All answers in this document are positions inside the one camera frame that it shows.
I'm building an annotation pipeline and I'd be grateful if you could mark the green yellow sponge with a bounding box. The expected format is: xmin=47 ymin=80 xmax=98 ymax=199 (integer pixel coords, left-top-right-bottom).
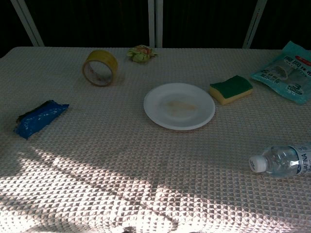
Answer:
xmin=209 ymin=75 xmax=254 ymax=105

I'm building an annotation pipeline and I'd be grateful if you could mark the white paper plate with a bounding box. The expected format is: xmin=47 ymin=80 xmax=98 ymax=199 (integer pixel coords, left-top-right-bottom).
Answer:
xmin=143 ymin=83 xmax=216 ymax=132

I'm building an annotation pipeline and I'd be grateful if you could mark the green crumpled snack wrapper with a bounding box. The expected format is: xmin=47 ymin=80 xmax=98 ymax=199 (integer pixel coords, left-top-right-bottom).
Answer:
xmin=126 ymin=45 xmax=159 ymax=63

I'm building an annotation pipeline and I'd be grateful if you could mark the beige woven tablecloth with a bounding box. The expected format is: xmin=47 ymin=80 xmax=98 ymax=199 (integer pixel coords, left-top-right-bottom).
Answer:
xmin=0 ymin=46 xmax=311 ymax=233

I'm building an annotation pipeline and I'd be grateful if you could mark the yellow packing tape roll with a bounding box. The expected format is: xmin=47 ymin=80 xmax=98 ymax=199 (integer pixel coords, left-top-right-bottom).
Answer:
xmin=82 ymin=50 xmax=119 ymax=87

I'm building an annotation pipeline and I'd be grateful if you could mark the black pleated curtain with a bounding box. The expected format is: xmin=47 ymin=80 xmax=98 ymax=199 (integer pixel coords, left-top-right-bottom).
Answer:
xmin=0 ymin=0 xmax=311 ymax=59

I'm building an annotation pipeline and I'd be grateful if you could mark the blue snack package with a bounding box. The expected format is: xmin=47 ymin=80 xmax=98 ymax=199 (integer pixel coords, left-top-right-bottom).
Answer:
xmin=13 ymin=100 xmax=70 ymax=140

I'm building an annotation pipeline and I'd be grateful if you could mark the clear water bottle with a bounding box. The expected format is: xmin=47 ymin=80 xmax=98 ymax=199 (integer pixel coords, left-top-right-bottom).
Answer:
xmin=248 ymin=143 xmax=311 ymax=179

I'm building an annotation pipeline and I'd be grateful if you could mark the teal cleaning cloth package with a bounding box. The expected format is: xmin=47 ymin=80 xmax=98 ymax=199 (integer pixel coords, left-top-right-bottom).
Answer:
xmin=250 ymin=40 xmax=311 ymax=105

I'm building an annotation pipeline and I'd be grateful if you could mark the white upright frame post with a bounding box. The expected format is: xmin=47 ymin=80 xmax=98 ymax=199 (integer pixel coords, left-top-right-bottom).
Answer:
xmin=147 ymin=0 xmax=163 ymax=48

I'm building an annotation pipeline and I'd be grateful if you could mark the white slanted frame post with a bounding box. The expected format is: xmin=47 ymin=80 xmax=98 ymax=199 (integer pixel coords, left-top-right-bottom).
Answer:
xmin=242 ymin=0 xmax=268 ymax=49
xmin=10 ymin=0 xmax=45 ymax=47

